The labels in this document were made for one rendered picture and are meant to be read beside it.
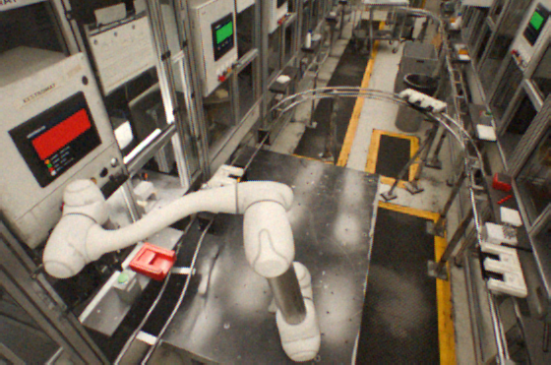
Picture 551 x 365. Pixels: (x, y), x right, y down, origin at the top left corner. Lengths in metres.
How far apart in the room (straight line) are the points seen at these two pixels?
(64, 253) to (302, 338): 0.88
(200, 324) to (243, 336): 0.21
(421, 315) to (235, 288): 1.40
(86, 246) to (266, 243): 0.49
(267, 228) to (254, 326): 0.83
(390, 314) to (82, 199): 2.08
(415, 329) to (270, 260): 1.82
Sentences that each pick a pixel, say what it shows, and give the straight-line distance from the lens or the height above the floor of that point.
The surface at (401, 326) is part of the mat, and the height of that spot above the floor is 0.01.
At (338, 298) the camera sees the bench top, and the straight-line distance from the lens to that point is 1.78.
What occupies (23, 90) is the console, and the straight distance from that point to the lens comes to 1.10.
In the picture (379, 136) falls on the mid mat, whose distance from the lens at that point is 4.15.
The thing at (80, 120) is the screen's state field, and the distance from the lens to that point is 1.20.
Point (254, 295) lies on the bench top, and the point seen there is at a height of 0.68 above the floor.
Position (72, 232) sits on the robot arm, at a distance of 1.06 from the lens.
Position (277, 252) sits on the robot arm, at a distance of 0.90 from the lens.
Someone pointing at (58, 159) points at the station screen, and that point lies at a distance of 1.18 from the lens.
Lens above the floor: 2.21
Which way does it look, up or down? 39 degrees down
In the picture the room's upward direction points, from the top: 1 degrees clockwise
